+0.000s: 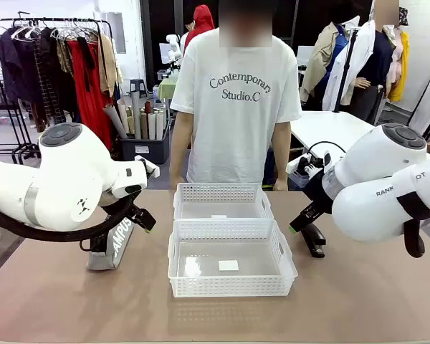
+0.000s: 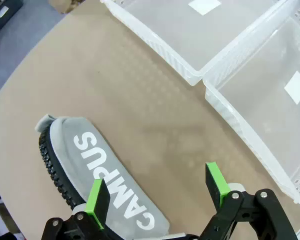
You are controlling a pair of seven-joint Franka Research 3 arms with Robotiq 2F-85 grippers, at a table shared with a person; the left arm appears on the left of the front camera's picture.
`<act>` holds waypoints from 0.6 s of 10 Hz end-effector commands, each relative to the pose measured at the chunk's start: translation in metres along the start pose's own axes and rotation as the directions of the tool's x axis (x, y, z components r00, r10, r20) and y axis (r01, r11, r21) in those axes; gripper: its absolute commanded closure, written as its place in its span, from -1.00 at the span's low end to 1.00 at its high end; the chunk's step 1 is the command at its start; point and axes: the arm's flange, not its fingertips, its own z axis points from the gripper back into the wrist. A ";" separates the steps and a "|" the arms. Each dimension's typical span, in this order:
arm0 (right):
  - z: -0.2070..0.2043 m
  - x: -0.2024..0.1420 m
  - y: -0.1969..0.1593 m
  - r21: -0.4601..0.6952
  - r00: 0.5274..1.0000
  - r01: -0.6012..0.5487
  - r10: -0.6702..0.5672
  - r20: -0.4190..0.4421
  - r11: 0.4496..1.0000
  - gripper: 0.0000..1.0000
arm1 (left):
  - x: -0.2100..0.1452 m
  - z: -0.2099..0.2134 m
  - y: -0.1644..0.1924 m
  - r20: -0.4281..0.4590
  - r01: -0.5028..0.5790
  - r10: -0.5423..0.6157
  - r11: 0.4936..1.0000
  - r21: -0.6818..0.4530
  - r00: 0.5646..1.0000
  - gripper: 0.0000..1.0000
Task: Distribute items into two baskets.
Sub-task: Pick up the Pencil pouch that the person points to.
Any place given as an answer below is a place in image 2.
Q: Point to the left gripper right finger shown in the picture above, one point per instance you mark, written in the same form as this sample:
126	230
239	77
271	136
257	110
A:
212	185

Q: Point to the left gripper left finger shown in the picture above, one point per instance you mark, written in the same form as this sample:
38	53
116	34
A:
100	202

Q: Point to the grey CAMPUS pencil pouch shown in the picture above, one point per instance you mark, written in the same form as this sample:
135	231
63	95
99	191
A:
90	155

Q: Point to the white perforated plastic basket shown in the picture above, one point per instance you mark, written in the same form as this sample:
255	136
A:
265	112
165	25

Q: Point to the white square sticker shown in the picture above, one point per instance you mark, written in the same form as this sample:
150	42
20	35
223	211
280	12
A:
296	87
205	5

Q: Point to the black box with white label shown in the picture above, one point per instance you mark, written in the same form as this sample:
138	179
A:
5	12

